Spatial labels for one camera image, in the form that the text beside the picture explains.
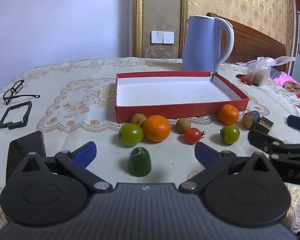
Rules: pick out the clear plastic bag with contents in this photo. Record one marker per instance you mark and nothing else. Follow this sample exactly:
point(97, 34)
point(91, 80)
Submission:
point(261, 71)

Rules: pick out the red cardboard box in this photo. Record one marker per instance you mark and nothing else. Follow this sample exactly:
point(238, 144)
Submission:
point(165, 111)

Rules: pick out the small tan fruit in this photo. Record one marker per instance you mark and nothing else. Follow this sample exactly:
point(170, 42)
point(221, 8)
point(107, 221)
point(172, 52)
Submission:
point(183, 125)

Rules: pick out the black eyeglasses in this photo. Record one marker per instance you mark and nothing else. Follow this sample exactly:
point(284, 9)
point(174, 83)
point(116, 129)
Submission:
point(27, 96)

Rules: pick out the black square frame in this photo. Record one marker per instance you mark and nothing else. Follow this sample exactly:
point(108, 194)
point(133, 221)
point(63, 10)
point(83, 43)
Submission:
point(28, 112)

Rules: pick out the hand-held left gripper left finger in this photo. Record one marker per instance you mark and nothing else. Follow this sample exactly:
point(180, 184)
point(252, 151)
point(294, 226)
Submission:
point(86, 153)

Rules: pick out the dark cylinder with tan face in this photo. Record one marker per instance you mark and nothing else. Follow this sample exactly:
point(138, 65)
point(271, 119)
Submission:
point(250, 120)

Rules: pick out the red cherry tomato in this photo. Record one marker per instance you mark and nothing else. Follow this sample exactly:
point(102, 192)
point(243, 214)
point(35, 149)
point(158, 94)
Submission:
point(243, 79)
point(248, 81)

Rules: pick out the white wall switch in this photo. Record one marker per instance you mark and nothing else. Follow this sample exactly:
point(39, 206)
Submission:
point(156, 37)
point(168, 37)

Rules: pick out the brown cloth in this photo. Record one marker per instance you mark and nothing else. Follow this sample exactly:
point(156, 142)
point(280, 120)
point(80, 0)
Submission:
point(293, 86)

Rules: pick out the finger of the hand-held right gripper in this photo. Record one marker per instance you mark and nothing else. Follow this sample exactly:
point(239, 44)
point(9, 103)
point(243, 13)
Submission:
point(267, 143)
point(298, 123)

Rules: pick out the dark green cone-shaped fruit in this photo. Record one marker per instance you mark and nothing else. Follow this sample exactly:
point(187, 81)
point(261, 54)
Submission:
point(139, 162)

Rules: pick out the pink cloth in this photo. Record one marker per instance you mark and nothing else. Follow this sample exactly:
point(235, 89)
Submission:
point(281, 77)

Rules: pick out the small yellowish fruit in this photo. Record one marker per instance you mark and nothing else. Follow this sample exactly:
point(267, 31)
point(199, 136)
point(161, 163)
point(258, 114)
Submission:
point(138, 118)

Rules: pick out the wooden headboard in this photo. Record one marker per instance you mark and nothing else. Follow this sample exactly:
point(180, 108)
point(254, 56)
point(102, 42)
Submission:
point(252, 42)

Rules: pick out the green tomato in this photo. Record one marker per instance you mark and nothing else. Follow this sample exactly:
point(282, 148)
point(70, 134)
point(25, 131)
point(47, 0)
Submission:
point(230, 135)
point(131, 135)

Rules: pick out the small black and gold box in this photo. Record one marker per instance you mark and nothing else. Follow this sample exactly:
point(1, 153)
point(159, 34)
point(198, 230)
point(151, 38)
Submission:
point(265, 127)

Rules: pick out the large orange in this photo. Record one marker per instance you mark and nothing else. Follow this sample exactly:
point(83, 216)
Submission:
point(156, 129)

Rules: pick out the small orange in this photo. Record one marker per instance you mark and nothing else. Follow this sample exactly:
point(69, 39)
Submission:
point(228, 114)

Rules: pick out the gold wall panel frame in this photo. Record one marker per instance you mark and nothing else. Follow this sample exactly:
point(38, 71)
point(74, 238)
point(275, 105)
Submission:
point(138, 17)

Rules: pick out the black phone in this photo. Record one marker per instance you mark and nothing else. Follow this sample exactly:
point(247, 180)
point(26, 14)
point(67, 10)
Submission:
point(22, 147)

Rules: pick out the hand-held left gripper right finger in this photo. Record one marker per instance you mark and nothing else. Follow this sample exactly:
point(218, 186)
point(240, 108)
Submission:
point(205, 153)

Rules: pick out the blue electric kettle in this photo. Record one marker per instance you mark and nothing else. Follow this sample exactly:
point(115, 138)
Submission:
point(200, 45)

